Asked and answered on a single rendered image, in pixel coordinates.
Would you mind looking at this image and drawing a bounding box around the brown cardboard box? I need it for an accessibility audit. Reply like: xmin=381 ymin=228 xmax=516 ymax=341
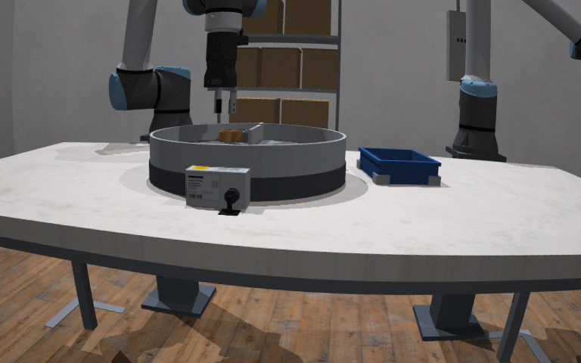
xmin=235 ymin=47 xmax=262 ymax=88
xmin=242 ymin=0 xmax=285 ymax=35
xmin=284 ymin=0 xmax=332 ymax=36
xmin=228 ymin=97 xmax=281 ymax=125
xmin=301 ymin=48 xmax=340 ymax=92
xmin=260 ymin=47 xmax=303 ymax=90
xmin=281 ymin=98 xmax=331 ymax=130

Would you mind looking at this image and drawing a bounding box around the grey control box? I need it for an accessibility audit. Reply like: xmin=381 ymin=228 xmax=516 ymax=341
xmin=185 ymin=165 xmax=251 ymax=217

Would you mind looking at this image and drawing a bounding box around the blue crate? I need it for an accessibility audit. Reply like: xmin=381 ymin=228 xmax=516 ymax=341
xmin=358 ymin=146 xmax=443 ymax=186

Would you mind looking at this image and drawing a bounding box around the metal shelf unit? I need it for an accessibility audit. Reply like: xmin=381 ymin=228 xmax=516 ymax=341
xmin=228 ymin=0 xmax=343 ymax=132

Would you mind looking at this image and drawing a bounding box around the grey wall panel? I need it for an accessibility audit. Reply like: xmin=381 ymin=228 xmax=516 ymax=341
xmin=446 ymin=0 xmax=467 ymax=82

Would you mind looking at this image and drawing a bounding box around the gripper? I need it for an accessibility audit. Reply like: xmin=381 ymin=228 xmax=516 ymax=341
xmin=204 ymin=31 xmax=244 ymax=124

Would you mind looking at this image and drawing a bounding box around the white table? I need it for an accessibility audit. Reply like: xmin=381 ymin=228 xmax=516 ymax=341
xmin=0 ymin=141 xmax=581 ymax=363

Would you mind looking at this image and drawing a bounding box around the grey turntable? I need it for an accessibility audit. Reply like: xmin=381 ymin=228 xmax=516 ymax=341
xmin=148 ymin=122 xmax=347 ymax=203

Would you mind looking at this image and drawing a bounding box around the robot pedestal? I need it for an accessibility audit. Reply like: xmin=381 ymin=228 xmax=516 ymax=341
xmin=413 ymin=144 xmax=508 ymax=343
xmin=140 ymin=132 xmax=217 ymax=319

